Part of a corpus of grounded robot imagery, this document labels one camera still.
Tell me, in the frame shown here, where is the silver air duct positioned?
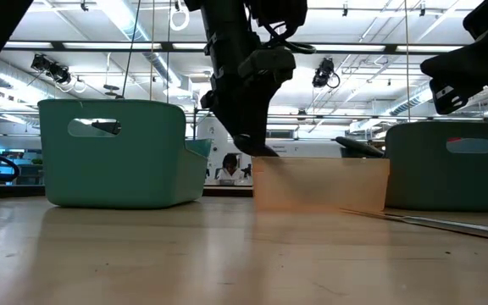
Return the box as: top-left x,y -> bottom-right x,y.
389,80 -> 440,117
94,0 -> 185,89

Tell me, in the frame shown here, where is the orange translucent plastic bin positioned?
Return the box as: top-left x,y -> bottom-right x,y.
251,156 -> 391,214

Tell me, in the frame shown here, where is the teal plastic bin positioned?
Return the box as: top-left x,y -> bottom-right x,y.
36,97 -> 214,210

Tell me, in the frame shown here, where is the thin hanging black cable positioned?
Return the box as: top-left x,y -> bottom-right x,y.
120,0 -> 142,100

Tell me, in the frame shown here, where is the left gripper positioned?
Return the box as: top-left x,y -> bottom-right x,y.
199,24 -> 288,158

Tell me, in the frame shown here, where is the black camera with white cables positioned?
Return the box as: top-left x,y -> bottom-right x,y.
30,53 -> 88,95

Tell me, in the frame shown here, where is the blue-grey plastic bin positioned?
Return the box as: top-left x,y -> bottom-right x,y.
340,120 -> 488,214

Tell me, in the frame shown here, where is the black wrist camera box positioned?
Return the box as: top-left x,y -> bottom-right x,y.
236,45 -> 297,85

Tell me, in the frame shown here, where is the black overhead camera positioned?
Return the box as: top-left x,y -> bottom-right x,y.
311,57 -> 341,90

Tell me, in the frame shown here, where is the person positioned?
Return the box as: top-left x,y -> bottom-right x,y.
217,152 -> 246,186

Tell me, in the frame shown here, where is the small black ceiling disc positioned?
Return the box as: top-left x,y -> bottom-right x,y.
102,83 -> 125,100

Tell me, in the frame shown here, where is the white cable loop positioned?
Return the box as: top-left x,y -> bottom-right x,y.
169,8 -> 191,32

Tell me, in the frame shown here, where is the black ladle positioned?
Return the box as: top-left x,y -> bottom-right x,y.
335,135 -> 385,159

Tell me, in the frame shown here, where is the black overhead frame bar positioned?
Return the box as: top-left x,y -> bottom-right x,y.
2,40 -> 466,54

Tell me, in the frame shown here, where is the black aluminium table frame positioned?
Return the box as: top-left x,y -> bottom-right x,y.
0,181 -> 254,201

